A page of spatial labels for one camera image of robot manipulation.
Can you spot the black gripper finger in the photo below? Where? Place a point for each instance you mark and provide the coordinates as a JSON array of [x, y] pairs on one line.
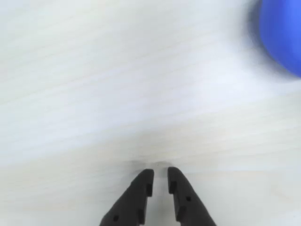
[[127, 202], [188, 207]]

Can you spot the blue rubber duck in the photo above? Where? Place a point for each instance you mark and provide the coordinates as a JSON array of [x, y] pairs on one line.
[[282, 35]]

